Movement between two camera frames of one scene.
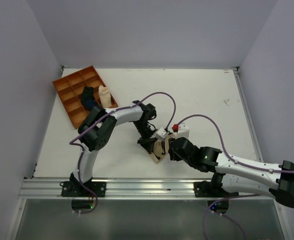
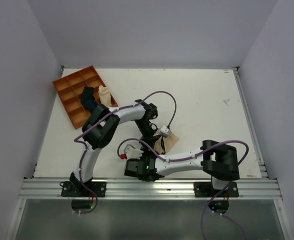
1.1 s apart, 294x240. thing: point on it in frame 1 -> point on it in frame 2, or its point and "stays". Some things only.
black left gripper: (147, 142) stays
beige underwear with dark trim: (161, 147) stays
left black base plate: (75, 189) stays
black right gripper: (173, 155) -> (145, 151)
